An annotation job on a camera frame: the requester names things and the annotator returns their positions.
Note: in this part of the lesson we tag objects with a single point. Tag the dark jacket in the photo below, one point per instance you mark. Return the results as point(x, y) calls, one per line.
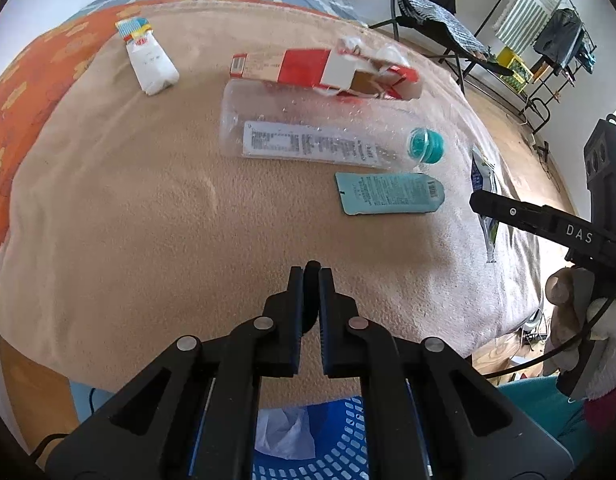
point(560, 35)

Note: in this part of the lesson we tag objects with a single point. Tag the yellow crate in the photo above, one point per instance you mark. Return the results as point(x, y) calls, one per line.
point(513, 62)

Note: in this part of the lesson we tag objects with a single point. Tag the white plastic bag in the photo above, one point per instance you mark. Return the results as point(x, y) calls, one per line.
point(283, 435)

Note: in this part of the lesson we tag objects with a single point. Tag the patterned cloth on chair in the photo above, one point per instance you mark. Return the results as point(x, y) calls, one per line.
point(438, 15)

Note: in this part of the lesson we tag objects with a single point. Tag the blue and white wrapper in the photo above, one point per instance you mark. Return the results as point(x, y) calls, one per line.
point(480, 175)

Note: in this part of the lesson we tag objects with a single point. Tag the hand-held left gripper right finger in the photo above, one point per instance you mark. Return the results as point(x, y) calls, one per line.
point(324, 310)

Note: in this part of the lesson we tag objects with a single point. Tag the blue plastic basket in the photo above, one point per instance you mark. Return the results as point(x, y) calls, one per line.
point(338, 440)

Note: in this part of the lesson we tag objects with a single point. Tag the black clothes drying rack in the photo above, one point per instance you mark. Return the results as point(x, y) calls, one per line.
point(534, 105)

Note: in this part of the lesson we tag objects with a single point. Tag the teal packet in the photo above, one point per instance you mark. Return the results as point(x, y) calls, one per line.
point(388, 192)

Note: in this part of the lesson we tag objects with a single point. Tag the green striped towel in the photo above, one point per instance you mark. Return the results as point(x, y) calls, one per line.
point(530, 5)

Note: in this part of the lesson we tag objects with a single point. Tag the beige blanket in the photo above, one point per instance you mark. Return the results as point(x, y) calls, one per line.
point(138, 210)

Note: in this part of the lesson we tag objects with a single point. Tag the orange floral bed sheet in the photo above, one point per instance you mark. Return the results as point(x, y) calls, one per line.
point(33, 85)

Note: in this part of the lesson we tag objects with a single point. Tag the red and white carton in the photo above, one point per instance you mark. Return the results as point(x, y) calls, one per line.
point(308, 67)

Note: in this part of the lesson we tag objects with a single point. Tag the person's right hand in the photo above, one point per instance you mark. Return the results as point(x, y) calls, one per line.
point(565, 310)

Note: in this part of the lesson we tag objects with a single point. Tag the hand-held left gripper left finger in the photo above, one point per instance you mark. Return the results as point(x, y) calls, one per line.
point(298, 310)

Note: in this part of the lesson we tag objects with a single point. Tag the person's teal trouser leg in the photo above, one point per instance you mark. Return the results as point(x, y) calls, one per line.
point(538, 410)

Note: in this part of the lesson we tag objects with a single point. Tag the teal garment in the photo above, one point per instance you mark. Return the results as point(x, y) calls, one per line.
point(588, 57)

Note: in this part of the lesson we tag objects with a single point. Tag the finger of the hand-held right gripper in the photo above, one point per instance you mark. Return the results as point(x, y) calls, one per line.
point(513, 211)

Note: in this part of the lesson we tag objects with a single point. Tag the clear plastic bottle teal cap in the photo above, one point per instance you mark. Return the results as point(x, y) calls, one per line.
point(313, 125)

